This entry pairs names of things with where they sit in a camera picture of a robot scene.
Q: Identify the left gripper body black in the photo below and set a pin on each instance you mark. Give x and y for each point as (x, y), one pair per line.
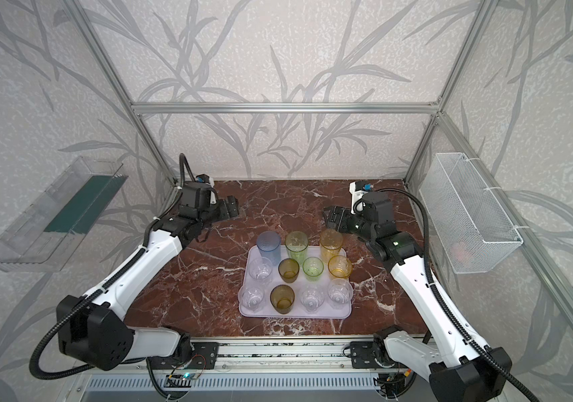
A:
(209, 216)

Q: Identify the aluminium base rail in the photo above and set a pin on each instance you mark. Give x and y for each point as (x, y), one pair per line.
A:
(286, 357)

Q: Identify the blue frosted plastic cup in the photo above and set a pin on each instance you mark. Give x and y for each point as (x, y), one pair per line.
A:
(269, 246)

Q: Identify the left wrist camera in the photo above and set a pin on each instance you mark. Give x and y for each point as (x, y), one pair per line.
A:
(197, 194)

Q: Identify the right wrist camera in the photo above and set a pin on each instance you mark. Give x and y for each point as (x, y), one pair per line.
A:
(369, 204)

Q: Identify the white wire mesh basket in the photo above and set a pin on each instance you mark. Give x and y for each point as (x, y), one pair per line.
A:
(475, 231)

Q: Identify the clear plastic wall bin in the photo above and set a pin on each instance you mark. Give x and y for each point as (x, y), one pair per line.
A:
(25, 247)

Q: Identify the amber dimpled cup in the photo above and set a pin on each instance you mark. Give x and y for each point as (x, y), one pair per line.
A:
(289, 270)
(282, 298)

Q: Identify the green pad in bin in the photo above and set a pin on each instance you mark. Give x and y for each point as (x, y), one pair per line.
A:
(85, 207)

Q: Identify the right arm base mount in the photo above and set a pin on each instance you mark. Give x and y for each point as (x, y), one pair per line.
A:
(368, 355)

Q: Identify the lilac plastic tray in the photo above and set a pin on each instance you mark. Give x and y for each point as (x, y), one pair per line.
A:
(325, 312)

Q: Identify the tall yellow plastic cup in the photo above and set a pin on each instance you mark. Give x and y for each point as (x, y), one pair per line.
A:
(331, 242)

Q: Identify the yellow transparent plastic cup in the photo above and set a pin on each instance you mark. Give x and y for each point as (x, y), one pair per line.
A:
(340, 267)

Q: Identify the small circuit board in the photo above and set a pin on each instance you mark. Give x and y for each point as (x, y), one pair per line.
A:
(184, 377)

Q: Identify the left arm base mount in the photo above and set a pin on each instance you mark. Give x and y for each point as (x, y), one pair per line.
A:
(194, 356)

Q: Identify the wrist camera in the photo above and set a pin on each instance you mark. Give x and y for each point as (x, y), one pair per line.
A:
(197, 194)
(369, 204)

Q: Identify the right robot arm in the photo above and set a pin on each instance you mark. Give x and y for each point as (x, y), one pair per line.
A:
(476, 381)

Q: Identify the clear faceted cup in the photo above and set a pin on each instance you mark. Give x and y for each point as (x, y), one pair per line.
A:
(252, 297)
(312, 298)
(340, 293)
(260, 269)

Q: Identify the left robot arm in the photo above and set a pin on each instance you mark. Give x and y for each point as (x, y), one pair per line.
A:
(96, 333)

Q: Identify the tall green plastic cup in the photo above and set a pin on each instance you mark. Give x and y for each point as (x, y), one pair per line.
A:
(296, 243)

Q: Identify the small green plastic cup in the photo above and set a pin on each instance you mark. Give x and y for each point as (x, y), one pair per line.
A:
(313, 268)

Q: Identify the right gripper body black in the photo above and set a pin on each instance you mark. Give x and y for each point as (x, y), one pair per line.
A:
(359, 229)

